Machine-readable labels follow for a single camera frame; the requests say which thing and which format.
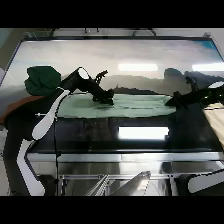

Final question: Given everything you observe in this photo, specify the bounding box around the brown garment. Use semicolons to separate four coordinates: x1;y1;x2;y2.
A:
0;95;45;127

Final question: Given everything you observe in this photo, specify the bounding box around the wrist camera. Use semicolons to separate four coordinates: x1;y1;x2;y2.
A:
184;75;200;93
93;69;110;85

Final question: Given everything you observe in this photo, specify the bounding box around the pale green T-shirt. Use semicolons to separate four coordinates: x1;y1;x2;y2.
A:
55;92;178;120

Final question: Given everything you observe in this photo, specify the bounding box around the black cable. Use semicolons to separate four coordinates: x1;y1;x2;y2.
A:
52;109;63;197

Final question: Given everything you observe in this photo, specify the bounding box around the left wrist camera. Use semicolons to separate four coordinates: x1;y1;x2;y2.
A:
93;69;110;85

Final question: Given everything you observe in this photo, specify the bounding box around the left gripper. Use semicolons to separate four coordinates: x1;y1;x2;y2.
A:
91;87;115;107

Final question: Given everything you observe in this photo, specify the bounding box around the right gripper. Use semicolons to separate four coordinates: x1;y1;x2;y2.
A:
164;91;188;108

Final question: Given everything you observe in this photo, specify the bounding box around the dark green garment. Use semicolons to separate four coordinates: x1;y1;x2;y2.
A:
23;65;63;98

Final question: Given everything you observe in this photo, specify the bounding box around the silver frame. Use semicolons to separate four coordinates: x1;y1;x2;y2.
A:
0;27;224;197

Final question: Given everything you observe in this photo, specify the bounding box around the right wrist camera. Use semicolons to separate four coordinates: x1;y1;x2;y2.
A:
184;75;200;93

